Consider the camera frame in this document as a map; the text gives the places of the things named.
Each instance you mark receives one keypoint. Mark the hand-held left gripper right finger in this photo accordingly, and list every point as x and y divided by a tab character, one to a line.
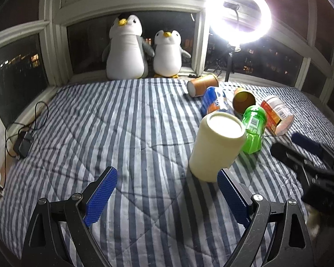
235	200

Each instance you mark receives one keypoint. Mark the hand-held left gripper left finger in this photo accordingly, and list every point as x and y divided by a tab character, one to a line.
98	200

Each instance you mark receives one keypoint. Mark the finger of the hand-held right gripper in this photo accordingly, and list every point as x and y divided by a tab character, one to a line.
306	143
291	155

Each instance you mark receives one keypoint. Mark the cream cup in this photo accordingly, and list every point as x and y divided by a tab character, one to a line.
214	150

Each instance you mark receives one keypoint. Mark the brown paper cup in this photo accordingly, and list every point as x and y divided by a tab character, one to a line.
243	101

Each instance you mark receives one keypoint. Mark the orange paper cup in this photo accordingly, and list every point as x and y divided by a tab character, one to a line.
203	84

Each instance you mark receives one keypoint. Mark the person's right hand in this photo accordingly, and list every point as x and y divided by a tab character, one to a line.
313	222

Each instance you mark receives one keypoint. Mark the orange label white jar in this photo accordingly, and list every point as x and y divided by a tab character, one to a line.
277	114

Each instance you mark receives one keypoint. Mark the green plastic bottle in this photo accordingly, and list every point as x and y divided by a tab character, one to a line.
253	128

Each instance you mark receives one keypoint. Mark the striped blanket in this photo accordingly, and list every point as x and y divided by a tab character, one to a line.
114	122

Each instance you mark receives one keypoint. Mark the black power adapter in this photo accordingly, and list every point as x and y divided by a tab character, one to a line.
22	146

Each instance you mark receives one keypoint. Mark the blue plastic packet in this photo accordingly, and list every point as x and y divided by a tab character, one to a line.
214	100

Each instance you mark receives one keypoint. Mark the black light stand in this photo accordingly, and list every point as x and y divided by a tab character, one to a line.
229	66

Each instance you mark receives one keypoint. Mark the large penguin plush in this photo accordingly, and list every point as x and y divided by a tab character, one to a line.
125	52

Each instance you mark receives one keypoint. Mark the small penguin plush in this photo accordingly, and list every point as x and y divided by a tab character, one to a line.
167	55

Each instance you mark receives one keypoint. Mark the white window frame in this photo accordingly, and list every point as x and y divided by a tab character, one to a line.
55	47

